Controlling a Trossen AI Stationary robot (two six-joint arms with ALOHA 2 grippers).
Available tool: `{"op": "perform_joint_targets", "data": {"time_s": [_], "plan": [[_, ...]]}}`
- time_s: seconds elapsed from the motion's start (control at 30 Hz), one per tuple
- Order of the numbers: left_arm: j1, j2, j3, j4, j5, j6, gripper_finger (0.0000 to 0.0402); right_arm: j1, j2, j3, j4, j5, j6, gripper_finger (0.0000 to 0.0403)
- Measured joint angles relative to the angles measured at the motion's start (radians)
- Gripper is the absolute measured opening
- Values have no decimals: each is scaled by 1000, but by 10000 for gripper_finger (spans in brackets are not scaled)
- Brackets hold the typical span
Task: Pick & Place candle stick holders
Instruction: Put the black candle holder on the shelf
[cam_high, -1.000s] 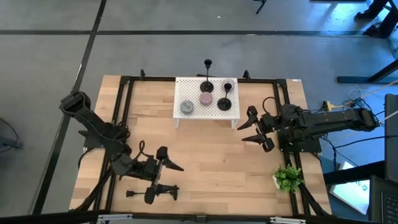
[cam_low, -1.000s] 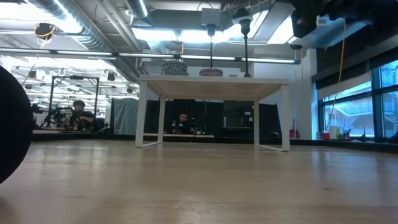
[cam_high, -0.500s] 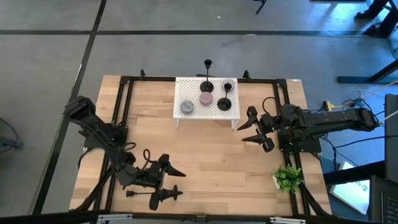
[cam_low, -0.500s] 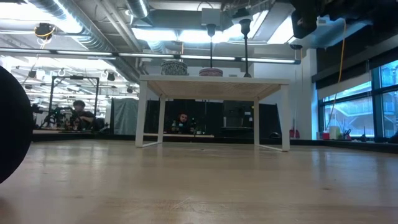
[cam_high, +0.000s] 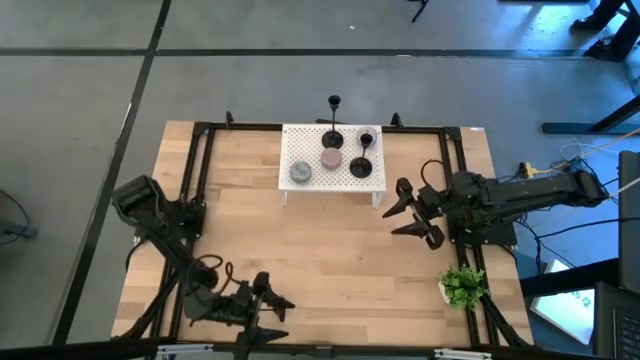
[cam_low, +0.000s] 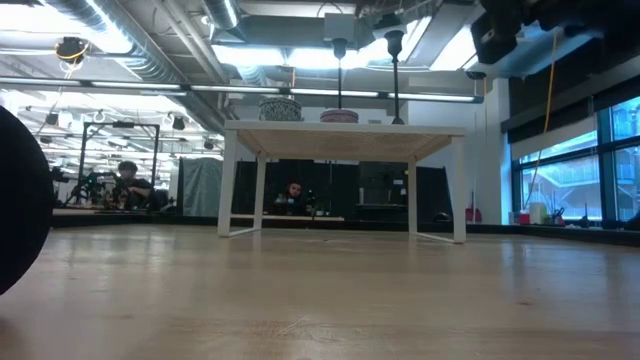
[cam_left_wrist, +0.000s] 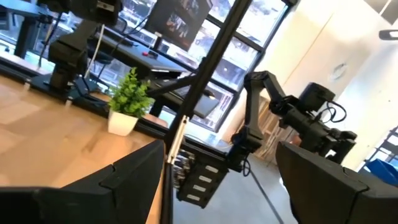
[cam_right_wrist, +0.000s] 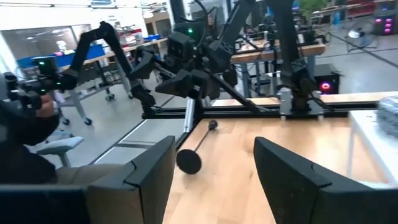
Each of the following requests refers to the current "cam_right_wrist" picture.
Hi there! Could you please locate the blue leaf-patterned candle tin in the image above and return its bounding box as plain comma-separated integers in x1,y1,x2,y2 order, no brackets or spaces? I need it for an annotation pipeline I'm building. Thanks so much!
376,95,398,139

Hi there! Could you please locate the person's hand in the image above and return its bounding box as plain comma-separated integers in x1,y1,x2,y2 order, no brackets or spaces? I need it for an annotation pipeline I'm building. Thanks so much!
36,94,57,118

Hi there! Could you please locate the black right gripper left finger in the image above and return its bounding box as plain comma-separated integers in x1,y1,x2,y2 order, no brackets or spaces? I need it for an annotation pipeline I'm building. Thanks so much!
86,136,177,224

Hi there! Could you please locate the white perforated shelf riser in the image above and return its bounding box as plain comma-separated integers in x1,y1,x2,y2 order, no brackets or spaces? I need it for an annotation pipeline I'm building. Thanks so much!
346,109,398,189

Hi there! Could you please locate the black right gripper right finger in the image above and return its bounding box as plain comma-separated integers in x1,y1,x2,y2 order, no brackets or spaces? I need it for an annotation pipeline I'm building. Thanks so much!
253,136,398,224

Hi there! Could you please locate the grey floor fan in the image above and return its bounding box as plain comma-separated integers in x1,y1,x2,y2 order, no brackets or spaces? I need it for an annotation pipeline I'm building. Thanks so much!
345,20,379,52

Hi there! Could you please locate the tall black candlestick holder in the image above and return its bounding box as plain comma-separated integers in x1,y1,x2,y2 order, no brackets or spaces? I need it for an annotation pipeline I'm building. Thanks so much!
176,119,219,175

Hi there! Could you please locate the person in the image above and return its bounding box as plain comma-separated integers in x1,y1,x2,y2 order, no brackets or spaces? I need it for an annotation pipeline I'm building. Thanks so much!
0,93,131,187

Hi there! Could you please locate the black aluminium table frame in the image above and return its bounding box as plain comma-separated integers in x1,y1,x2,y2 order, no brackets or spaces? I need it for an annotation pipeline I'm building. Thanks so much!
141,74,379,150

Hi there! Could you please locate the black lit computer tower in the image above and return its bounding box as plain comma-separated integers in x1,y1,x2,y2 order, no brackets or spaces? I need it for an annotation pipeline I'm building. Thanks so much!
373,15,396,37

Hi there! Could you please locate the wooden top workbench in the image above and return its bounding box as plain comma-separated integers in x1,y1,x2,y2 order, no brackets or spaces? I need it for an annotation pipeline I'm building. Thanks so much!
231,40,326,97

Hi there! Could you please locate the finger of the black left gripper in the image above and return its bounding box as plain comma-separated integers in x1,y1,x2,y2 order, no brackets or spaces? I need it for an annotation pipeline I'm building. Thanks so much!
130,51,156,80
155,70,194,98

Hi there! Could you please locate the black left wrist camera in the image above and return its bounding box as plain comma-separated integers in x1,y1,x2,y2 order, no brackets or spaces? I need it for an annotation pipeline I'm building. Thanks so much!
167,30,196,62

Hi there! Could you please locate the grey office chair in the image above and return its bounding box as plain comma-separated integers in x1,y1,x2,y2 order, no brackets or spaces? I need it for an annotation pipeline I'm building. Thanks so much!
36,136,85,167

